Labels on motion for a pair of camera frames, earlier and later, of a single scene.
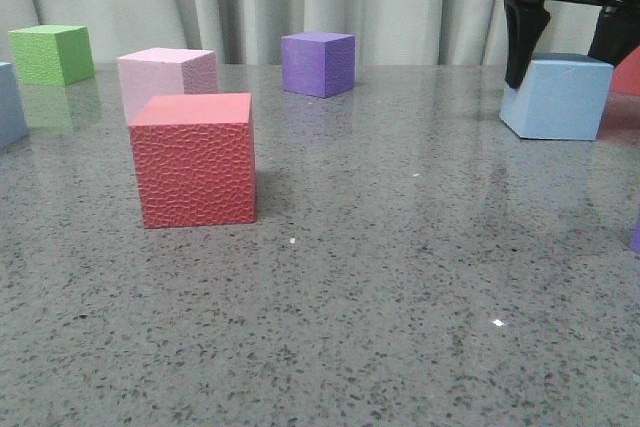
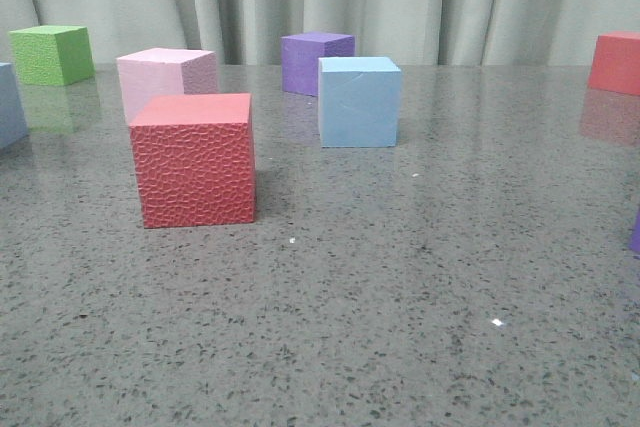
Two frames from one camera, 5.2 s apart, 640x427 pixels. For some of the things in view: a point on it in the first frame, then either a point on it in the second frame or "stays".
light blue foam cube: (560, 96) -> (358, 100)
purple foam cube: (318, 64) stays
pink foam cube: (165, 71) stays
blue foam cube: (13, 126) stays
